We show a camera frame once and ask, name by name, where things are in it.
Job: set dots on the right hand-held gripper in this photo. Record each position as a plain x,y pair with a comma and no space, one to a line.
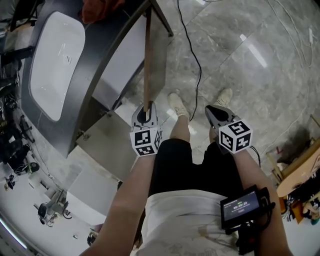
235,136

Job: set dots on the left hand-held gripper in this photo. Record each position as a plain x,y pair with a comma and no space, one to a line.
145,141

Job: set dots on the person's black shorts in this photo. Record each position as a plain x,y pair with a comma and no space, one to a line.
175,170

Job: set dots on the round wooden board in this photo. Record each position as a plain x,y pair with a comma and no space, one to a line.
295,183

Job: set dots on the person's leg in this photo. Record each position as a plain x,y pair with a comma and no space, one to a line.
214,137
180,127

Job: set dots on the person's white printed t-shirt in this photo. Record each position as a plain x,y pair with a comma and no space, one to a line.
185,225

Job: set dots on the person's left leg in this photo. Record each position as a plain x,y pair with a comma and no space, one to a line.
180,127

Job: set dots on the dark wooden sink cabinet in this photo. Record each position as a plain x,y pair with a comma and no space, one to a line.
100,37

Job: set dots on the black chair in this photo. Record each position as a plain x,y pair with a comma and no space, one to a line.
23,17

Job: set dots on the black screen device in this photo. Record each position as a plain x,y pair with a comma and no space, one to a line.
240,207

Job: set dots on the brown wooden cabinet door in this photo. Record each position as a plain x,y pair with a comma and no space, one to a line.
156,62
117,147

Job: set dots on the person's left beige shoe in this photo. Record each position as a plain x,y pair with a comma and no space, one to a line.
178,103

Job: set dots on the white sink basin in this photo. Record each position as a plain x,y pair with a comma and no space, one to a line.
55,65

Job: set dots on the person's beige shoe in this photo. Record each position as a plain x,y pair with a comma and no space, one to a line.
223,97
178,103

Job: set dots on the red cloth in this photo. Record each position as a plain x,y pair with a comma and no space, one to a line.
93,11

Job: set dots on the person's right beige shoe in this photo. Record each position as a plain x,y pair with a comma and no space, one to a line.
223,97

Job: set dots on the white power strip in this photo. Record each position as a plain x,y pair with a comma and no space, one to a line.
310,35

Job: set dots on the person's right leg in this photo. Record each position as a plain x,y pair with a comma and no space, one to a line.
214,137

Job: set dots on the light wooden frame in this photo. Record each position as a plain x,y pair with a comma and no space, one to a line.
300,160

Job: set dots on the black device mount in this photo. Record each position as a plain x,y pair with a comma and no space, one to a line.
247,240

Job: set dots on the person's left forearm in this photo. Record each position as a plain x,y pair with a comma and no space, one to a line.
125,200

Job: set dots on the person's right forearm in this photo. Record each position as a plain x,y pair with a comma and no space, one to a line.
252,172

